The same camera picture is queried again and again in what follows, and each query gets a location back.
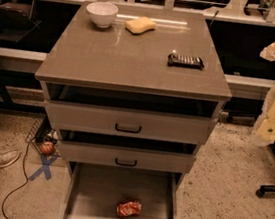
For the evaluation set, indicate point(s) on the white sneaker shoe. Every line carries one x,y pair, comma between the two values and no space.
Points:
8,157

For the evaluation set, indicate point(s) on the wire basket on floor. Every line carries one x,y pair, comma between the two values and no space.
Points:
40,132

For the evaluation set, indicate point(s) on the bottom grey open drawer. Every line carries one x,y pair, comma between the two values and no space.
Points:
95,190

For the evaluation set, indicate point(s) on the white ceramic bowl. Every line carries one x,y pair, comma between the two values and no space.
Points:
102,14

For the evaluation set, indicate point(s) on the grey drawer cabinet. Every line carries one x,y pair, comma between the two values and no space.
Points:
115,68

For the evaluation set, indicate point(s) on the orange ball in basket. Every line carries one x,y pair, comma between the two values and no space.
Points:
47,148

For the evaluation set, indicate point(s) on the black chair at left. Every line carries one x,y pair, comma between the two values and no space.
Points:
17,20

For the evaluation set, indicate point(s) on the yellow sponge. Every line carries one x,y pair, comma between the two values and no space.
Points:
140,25

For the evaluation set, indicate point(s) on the blue tape cross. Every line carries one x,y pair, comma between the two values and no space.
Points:
44,169

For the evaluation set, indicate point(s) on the middle grey drawer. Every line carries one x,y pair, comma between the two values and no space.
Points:
123,157

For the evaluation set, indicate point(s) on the crushed red coke can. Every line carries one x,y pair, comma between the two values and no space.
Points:
128,208

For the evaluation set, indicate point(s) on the top grey drawer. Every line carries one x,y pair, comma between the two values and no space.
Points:
131,123

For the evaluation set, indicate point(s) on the black snack bar packet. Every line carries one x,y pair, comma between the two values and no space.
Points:
185,61

